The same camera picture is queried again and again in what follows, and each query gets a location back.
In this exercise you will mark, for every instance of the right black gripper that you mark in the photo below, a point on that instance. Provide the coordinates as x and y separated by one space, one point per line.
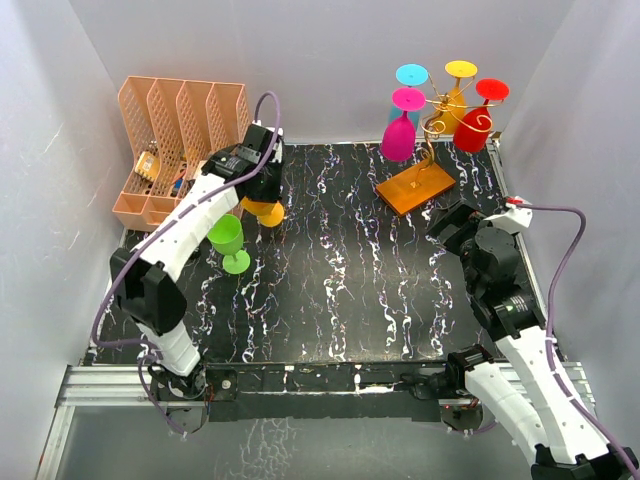
460 215

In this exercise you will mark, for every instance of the green wine glass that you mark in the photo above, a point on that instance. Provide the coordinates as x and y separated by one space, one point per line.
227 238

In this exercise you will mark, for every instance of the red wine glass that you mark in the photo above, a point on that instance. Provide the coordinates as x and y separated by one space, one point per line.
474 128

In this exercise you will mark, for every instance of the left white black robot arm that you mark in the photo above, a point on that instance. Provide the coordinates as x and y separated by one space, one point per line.
146 277

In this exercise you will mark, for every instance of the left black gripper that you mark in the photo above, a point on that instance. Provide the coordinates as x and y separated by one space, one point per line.
272 194

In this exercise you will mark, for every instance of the cyan wine glass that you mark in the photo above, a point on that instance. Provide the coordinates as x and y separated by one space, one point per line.
409 75

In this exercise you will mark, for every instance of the gold wire glass rack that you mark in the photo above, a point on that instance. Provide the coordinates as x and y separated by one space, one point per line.
417 184

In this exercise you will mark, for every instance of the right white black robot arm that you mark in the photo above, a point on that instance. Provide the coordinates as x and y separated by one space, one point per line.
549 422

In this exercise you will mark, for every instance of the black front base bar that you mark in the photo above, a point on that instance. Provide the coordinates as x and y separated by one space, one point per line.
346 390

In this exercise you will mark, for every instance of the orange wine glass rear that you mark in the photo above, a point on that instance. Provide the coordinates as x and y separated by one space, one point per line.
451 106

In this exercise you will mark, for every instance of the yellow tag in organizer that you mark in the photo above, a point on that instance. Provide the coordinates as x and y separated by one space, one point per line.
148 166

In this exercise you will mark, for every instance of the yellow-orange wine glass front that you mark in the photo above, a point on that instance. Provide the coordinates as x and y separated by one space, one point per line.
268 214

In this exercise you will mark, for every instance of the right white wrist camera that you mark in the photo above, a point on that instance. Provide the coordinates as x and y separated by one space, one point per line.
515 218

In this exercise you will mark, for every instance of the magenta wine glass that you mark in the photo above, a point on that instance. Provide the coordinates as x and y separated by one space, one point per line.
400 135

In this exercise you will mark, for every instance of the peach plastic file organizer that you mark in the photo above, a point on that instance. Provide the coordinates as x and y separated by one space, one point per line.
182 122

